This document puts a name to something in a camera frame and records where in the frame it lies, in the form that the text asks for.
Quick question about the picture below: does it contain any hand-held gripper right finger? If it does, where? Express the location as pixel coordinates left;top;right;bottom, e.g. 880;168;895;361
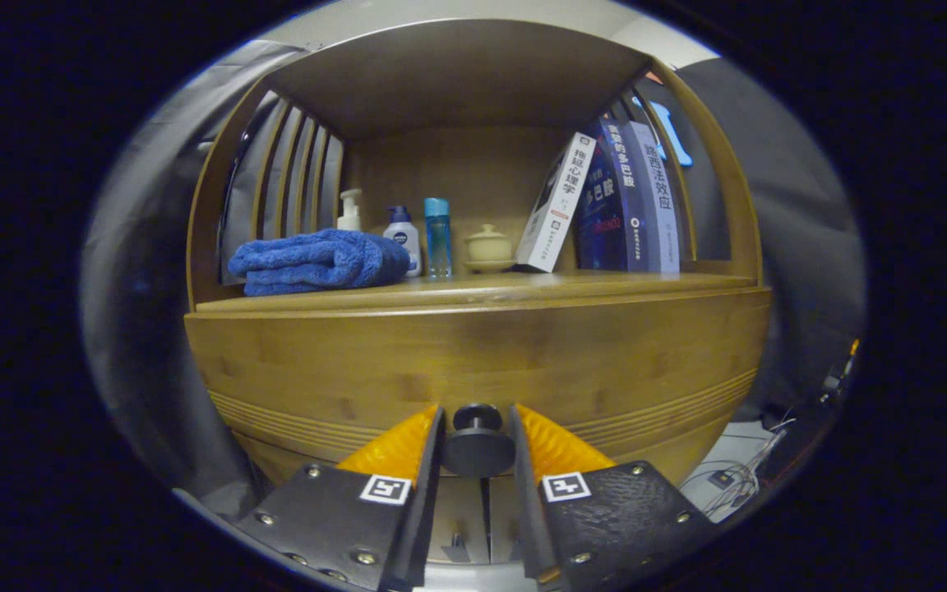
509;403;717;589

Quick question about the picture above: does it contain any cream lidded teacup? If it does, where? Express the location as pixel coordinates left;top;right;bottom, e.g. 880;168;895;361
463;224;517;274

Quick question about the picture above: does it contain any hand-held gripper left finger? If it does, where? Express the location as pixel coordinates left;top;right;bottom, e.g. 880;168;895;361
235;403;447;592

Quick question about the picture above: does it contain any wooden cabinet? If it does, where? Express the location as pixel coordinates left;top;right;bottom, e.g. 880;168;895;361
184;18;773;568

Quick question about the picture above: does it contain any dark blue book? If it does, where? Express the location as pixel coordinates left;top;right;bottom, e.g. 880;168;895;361
576;115;647;272

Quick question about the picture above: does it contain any wooden drawer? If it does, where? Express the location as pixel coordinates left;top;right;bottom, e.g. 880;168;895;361
184;285;773;494

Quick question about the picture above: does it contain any white pump bottle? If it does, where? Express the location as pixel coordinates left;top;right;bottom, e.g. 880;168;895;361
336;188;365;234

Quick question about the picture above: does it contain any folded blue towel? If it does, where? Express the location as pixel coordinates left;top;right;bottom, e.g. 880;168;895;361
227;229;411;297

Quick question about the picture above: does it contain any black drawer knob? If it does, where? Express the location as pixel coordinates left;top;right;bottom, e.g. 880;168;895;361
441;403;517;480

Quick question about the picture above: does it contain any clear blue bottle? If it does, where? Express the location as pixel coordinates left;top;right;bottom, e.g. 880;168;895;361
423;197;453;279

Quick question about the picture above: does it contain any grey blue book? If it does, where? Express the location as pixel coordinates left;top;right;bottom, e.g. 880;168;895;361
621;122;681;275

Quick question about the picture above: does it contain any white book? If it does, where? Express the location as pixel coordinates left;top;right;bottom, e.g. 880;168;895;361
515;132;598;274

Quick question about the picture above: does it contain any white bottle with blue cap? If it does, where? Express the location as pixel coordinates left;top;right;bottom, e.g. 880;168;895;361
381;206;423;278

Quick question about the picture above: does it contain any black backdrop cloth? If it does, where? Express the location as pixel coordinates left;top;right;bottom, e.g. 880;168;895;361
79;37;865;511

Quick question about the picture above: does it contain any black device with orange part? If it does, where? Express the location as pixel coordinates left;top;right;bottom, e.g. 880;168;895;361
819;337;861;397

